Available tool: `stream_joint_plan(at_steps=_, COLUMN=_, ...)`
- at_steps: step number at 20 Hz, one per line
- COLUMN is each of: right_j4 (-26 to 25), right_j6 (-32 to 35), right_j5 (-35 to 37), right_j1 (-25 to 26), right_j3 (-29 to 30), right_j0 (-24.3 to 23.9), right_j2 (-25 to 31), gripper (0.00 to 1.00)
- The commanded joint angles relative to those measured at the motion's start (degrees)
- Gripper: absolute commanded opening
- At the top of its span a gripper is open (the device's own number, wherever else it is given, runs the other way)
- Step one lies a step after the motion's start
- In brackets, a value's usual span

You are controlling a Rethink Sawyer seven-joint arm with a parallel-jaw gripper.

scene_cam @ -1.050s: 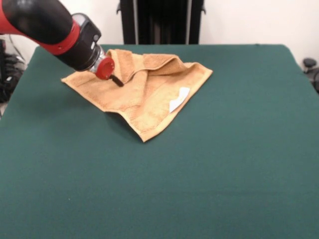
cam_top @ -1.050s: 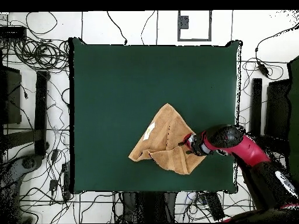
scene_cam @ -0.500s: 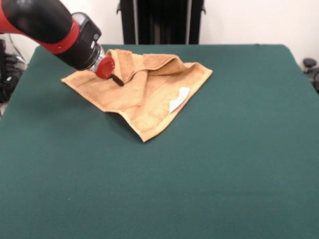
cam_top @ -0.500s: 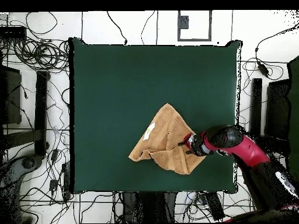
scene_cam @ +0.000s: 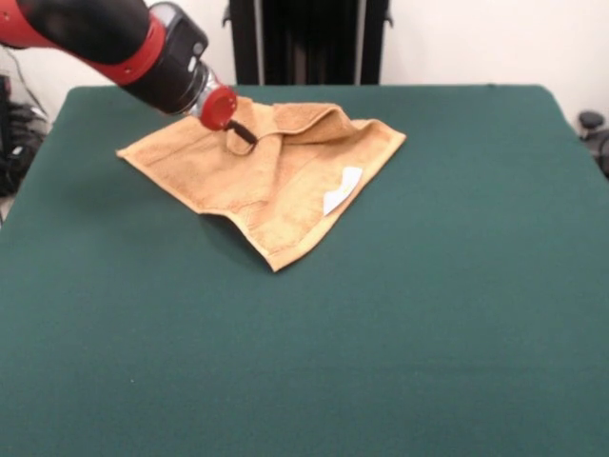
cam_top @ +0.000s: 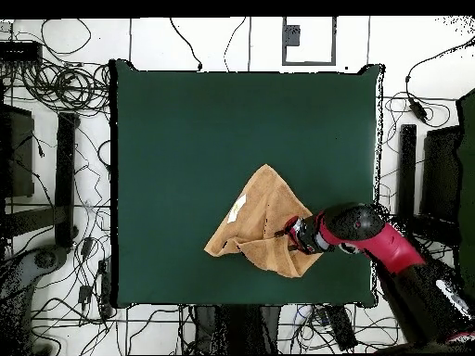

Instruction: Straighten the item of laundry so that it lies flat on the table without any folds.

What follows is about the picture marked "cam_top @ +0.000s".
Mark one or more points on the tan terry towel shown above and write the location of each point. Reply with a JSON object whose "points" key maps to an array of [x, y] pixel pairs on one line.
{"points": [[256, 230]]}

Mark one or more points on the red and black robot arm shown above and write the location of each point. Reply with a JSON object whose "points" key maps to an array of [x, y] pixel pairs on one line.
{"points": [[378, 241]]}

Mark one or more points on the flat black device box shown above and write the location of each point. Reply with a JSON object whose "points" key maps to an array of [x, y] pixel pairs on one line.
{"points": [[18, 52]]}

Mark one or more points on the black power strip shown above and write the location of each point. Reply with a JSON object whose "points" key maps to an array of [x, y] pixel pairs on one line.
{"points": [[339, 328]]}

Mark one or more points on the long black bar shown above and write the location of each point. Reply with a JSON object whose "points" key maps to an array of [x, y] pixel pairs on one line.
{"points": [[407, 170], [66, 178]]}

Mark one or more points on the large black box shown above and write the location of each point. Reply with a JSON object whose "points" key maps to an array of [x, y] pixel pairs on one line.
{"points": [[18, 155], [441, 174]]}

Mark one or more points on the dark green table cloth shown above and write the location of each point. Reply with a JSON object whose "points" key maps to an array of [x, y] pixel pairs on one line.
{"points": [[167, 111]]}

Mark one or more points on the black power adapter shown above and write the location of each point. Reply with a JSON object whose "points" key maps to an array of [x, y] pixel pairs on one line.
{"points": [[418, 110]]}

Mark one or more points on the dark green draped cloth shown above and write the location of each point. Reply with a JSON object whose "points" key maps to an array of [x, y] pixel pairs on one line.
{"points": [[468, 167]]}

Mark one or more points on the dark grey square plate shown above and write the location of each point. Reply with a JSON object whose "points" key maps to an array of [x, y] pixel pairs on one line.
{"points": [[292, 35]]}

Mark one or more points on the small black plug adapter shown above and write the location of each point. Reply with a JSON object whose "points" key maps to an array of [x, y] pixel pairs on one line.
{"points": [[84, 294]]}

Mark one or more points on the dark stand base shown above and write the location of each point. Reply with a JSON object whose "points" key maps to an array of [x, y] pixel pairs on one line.
{"points": [[44, 257]]}

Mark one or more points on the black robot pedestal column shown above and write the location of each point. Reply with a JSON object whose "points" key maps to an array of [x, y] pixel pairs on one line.
{"points": [[237, 330]]}

